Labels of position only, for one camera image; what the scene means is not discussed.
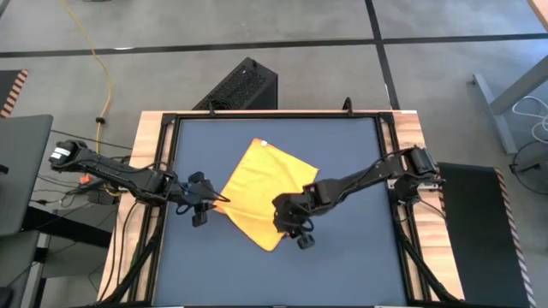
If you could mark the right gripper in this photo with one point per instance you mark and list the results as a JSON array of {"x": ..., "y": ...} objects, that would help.
[{"x": 299, "y": 211}]

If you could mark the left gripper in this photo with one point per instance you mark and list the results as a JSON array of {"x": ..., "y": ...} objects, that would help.
[{"x": 190, "y": 194}]

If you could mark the yellow microfibre towel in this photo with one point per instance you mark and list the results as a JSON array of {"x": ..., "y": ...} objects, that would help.
[{"x": 261, "y": 184}]

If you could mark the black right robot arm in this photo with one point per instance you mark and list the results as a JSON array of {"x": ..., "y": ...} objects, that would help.
[{"x": 368, "y": 173}]

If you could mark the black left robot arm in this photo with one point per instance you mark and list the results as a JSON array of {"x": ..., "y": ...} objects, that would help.
[{"x": 107, "y": 169}]

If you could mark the blue-grey table mat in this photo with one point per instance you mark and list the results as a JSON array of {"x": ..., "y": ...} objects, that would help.
[{"x": 342, "y": 256}]

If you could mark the black power box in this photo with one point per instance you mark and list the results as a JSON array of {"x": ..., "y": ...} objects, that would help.
[{"x": 100, "y": 197}]

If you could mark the orange power plug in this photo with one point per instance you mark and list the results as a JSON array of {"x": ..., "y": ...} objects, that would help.
[{"x": 85, "y": 179}]

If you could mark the black computer tower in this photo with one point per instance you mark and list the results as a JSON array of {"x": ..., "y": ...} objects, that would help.
[{"x": 244, "y": 87}]

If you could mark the black striped-edge floor mat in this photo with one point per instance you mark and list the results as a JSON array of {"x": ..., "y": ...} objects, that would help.
[
  {"x": 10, "y": 85},
  {"x": 471, "y": 235}
]

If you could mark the black round stand base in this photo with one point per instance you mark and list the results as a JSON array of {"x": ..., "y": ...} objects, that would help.
[{"x": 533, "y": 167}]

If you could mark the grey metal desk leg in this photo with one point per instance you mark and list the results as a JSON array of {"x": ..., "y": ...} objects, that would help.
[{"x": 514, "y": 92}]

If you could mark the wooden desk corner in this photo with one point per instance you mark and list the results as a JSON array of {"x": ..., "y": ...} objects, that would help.
[{"x": 541, "y": 10}]

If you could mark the black frame hook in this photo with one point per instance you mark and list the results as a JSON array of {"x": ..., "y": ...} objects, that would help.
[
  {"x": 211, "y": 109},
  {"x": 349, "y": 107}
]

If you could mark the black metal table frame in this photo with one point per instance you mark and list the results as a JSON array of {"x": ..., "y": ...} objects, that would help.
[{"x": 278, "y": 115}]

